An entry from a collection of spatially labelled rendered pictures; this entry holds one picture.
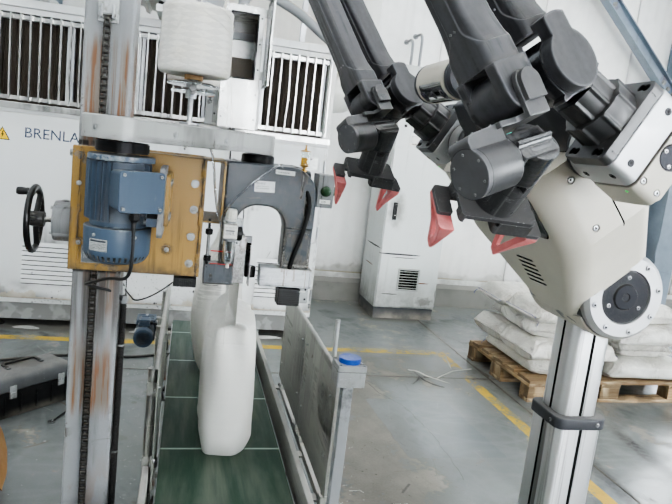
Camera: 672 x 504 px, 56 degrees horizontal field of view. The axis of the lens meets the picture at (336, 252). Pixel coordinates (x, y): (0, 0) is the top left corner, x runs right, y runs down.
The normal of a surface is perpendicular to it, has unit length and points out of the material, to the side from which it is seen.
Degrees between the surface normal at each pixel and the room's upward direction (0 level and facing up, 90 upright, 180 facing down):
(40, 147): 90
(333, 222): 90
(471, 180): 107
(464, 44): 112
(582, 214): 90
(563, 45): 66
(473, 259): 90
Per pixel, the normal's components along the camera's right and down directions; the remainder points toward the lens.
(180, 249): 0.22, 0.18
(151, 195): 0.61, 0.19
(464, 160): -0.80, 0.29
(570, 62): 0.47, -0.22
